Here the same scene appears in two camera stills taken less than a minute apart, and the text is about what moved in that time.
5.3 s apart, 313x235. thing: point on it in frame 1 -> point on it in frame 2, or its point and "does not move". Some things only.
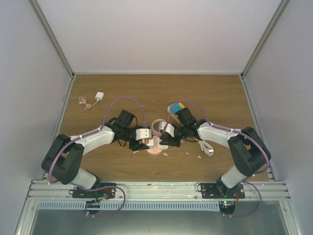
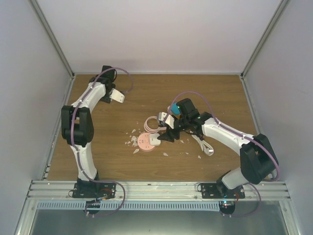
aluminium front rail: [158, 191] does not move
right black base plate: [220, 191] does not move
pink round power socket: [155, 151] -> [143, 142]
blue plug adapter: [175, 107] does not move
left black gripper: [136, 146] -> [106, 100]
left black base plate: [106, 193] does not move
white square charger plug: [161, 146] -> [153, 139]
